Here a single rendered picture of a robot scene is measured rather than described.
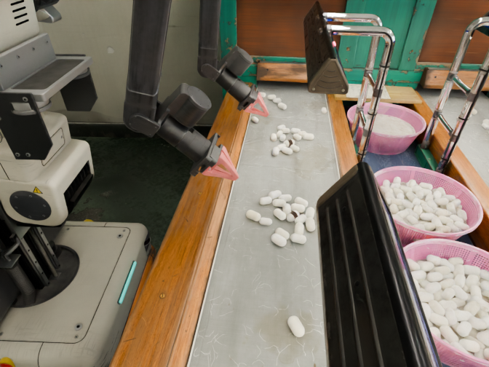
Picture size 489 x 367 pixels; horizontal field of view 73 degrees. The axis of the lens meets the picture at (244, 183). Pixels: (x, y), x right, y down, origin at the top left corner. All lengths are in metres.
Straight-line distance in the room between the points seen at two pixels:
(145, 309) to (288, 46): 1.17
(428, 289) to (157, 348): 0.52
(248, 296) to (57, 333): 0.78
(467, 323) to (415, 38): 1.10
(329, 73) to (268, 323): 0.48
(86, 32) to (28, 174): 1.71
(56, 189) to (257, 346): 0.63
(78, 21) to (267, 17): 1.44
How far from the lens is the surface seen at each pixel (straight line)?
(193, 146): 0.70
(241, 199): 0.87
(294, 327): 0.63
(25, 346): 1.33
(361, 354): 0.26
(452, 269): 0.84
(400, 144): 1.24
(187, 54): 2.39
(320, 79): 0.70
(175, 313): 0.64
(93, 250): 1.48
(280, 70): 1.46
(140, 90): 0.64
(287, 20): 1.47
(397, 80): 1.59
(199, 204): 0.82
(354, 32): 0.90
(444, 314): 0.76
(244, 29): 1.49
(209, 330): 0.64
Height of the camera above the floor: 1.30
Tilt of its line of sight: 38 degrees down
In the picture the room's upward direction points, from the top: straight up
